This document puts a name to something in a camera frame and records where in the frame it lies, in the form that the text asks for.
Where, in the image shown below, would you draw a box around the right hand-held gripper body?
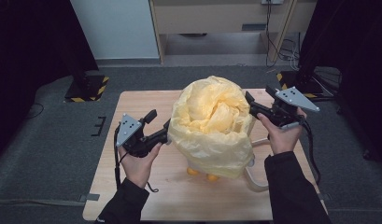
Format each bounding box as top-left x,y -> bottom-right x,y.
262,87 -> 320,129

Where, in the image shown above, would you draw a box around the wooden desk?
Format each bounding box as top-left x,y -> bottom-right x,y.
149,0 -> 299,64

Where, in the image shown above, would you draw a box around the beige plastic ring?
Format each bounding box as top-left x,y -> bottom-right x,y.
244,138 -> 271,193

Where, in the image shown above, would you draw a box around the black floor cable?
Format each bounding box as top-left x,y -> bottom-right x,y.
25,102 -> 45,120

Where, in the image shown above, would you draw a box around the person's left hand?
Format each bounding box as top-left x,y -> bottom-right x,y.
118,143 -> 163,189

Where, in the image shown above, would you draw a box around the hanging black cables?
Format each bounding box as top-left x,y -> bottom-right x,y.
264,0 -> 301,70

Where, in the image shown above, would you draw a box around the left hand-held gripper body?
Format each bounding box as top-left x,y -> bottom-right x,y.
116,113 -> 163,158

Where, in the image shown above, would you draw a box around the black curtain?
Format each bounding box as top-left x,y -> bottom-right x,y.
0,0 -> 99,162
298,0 -> 382,162

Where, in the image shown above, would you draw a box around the person's right hand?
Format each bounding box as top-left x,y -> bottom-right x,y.
257,106 -> 307,156

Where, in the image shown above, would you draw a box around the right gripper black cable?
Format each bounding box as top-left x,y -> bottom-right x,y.
299,115 -> 322,185

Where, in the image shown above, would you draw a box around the striped black stand base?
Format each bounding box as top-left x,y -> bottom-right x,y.
276,70 -> 324,99
64,74 -> 110,104

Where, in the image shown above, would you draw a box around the yellow plastic bag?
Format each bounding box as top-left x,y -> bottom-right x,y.
167,75 -> 257,180

